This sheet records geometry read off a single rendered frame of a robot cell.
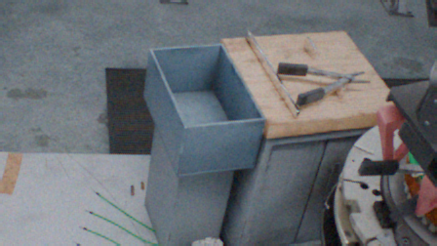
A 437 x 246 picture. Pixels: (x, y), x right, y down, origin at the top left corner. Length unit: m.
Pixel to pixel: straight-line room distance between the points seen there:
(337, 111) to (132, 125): 1.60
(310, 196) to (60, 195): 0.39
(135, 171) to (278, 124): 0.38
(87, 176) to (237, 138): 0.37
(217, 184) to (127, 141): 1.45
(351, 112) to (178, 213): 0.28
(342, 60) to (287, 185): 0.20
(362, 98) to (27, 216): 0.53
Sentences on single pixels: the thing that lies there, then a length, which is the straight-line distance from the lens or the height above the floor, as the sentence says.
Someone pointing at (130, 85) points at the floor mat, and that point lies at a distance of 2.74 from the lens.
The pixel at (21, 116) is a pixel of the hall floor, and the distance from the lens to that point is 2.60.
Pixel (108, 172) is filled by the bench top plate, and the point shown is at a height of 0.78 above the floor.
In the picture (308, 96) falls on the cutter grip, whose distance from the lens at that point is 0.99.
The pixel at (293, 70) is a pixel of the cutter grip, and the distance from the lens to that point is 1.04.
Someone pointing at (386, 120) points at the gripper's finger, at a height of 1.24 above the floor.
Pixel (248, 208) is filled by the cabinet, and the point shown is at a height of 0.91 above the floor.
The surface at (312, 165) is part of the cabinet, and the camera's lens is 1.08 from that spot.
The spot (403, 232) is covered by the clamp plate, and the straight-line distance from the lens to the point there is 0.84.
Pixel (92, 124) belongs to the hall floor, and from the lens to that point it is 2.58.
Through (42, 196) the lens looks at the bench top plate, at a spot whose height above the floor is 0.78.
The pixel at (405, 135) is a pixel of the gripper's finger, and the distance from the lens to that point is 0.73.
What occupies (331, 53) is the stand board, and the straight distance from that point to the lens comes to 1.14.
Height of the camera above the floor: 1.67
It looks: 41 degrees down
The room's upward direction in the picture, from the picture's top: 8 degrees clockwise
